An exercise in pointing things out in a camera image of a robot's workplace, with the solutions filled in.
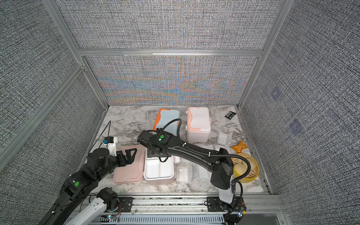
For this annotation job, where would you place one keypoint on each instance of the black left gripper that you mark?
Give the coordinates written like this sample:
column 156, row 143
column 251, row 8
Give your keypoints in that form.
column 130, row 159

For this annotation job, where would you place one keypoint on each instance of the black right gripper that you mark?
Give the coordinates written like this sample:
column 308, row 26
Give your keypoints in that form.
column 150, row 154

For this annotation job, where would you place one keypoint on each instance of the pink white medicine box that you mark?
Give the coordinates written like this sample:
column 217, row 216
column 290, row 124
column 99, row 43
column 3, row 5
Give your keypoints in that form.
column 152, row 170

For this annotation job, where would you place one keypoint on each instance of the blue orange medicine box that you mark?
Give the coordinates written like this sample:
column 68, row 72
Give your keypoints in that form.
column 164, row 116

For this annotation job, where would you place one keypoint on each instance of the white pink medicine chest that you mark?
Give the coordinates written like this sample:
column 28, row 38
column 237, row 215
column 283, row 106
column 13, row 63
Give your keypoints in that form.
column 198, row 124

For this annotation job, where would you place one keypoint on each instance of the clear plastic gauze box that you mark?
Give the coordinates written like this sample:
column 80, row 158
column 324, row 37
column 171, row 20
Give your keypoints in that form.
column 224, row 139

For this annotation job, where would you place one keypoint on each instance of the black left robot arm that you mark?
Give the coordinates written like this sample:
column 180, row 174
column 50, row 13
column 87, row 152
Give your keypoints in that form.
column 80, row 184

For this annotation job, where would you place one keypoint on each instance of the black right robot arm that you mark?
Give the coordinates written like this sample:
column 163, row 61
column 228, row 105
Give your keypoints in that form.
column 166, row 142

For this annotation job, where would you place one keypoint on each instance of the black foil sachet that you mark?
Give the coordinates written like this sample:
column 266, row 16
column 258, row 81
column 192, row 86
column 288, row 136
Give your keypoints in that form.
column 230, row 115

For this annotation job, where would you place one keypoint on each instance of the orange plastic toy piece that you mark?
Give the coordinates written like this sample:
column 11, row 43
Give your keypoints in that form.
column 239, row 147

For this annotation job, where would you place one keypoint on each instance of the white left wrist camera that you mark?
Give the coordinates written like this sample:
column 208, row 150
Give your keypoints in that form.
column 110, row 143

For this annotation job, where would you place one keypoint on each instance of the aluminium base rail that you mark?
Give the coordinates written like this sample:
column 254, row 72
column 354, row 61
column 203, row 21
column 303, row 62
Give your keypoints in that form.
column 184, row 209

